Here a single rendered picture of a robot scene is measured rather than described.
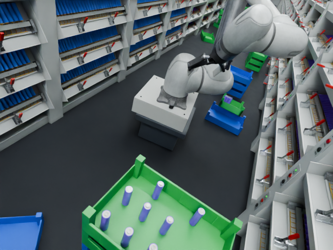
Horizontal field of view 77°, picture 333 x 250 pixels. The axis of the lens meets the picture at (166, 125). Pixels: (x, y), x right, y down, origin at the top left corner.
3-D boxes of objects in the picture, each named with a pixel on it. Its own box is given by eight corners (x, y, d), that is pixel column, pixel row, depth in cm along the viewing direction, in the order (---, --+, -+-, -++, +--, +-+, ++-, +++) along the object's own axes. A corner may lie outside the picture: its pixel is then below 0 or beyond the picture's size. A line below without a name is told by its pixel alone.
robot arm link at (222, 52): (220, 30, 75) (212, 39, 81) (223, 53, 73) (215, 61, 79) (242, 32, 78) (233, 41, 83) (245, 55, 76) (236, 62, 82)
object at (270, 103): (260, 135, 160) (263, 120, 153) (265, 101, 206) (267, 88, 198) (290, 140, 152) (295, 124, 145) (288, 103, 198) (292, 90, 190)
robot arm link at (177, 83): (160, 81, 128) (170, 46, 115) (188, 85, 133) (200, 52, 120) (164, 96, 117) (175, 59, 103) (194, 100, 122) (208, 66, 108)
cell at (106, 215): (98, 227, 47) (99, 214, 43) (103, 220, 48) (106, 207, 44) (104, 232, 47) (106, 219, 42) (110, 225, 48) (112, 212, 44)
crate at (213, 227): (81, 229, 46) (81, 213, 41) (135, 171, 61) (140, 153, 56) (199, 327, 39) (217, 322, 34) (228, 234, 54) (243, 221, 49)
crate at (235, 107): (220, 99, 205) (224, 92, 202) (240, 109, 201) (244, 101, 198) (218, 105, 177) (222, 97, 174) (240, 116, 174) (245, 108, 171)
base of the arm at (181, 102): (154, 105, 118) (156, 97, 114) (160, 86, 135) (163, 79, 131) (185, 114, 119) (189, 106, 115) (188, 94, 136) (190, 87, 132)
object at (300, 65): (294, 93, 135) (299, 72, 128) (291, 65, 180) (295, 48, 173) (332, 96, 127) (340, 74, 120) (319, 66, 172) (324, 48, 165)
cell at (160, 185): (150, 197, 56) (155, 183, 52) (153, 192, 57) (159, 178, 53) (156, 201, 55) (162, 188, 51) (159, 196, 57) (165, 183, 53)
